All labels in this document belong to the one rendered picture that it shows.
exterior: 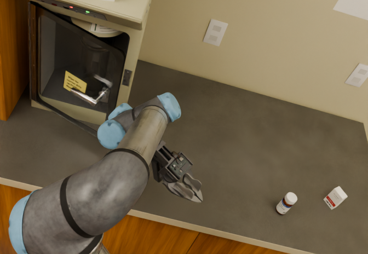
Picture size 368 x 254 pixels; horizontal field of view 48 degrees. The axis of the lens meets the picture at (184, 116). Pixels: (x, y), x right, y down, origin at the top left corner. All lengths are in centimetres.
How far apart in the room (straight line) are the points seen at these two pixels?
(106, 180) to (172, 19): 107
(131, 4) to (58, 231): 59
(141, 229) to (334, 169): 79
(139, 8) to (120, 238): 88
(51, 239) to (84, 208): 9
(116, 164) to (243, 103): 111
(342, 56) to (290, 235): 75
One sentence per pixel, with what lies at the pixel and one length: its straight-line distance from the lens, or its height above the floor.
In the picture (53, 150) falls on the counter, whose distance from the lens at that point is 145.
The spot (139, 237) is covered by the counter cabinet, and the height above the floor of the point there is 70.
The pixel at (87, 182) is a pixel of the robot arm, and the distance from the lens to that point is 71.
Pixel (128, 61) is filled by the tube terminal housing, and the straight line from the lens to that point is 129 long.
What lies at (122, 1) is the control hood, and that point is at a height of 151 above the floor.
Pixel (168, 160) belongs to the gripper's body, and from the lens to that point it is 119.
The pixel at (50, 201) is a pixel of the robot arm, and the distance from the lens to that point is 75.
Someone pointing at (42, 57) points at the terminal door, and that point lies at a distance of 134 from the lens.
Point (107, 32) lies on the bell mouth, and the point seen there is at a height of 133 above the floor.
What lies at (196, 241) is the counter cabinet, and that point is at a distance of 154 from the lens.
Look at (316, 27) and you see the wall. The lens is 170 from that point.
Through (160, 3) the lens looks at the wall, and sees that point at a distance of 166.
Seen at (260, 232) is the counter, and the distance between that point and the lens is 145.
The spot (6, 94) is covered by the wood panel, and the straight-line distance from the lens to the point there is 145.
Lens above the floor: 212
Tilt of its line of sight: 46 degrees down
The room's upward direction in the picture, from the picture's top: 22 degrees clockwise
